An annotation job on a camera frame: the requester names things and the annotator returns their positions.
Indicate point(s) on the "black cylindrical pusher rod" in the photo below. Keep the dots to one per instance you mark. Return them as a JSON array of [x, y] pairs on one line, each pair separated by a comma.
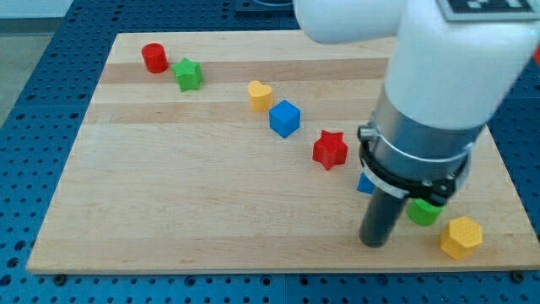
[[380, 218]]

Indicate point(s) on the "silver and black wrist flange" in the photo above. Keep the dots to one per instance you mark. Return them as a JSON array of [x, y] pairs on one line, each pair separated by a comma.
[[405, 158]]

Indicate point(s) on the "green cylinder block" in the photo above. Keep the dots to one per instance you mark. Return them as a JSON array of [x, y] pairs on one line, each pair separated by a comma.
[[423, 213]]

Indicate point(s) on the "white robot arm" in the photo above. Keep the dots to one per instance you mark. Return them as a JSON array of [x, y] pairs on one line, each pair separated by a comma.
[[453, 64]]

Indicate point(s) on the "wooden board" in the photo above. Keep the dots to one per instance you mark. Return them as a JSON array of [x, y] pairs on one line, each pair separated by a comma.
[[161, 181]]

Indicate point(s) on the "small blue block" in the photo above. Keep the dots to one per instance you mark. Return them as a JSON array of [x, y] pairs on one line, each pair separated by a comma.
[[365, 185]]

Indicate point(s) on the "red star block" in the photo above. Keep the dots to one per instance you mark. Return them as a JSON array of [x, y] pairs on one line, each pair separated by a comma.
[[330, 149]]

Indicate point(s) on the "yellow hexagon block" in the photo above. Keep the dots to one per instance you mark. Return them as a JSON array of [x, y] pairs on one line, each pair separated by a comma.
[[461, 237]]

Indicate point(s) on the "blue cube block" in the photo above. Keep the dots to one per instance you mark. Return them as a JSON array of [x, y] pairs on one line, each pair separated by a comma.
[[284, 118]]

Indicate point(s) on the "fiducial marker tag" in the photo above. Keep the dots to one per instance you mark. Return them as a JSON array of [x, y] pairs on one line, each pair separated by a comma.
[[489, 10]]

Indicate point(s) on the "yellow heart block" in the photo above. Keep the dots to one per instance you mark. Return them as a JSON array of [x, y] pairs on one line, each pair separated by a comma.
[[261, 96]]

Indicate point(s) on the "green star block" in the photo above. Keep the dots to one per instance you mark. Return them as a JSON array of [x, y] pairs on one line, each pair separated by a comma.
[[187, 74]]

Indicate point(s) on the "red cylinder block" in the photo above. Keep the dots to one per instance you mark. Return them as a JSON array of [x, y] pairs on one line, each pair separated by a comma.
[[155, 58]]

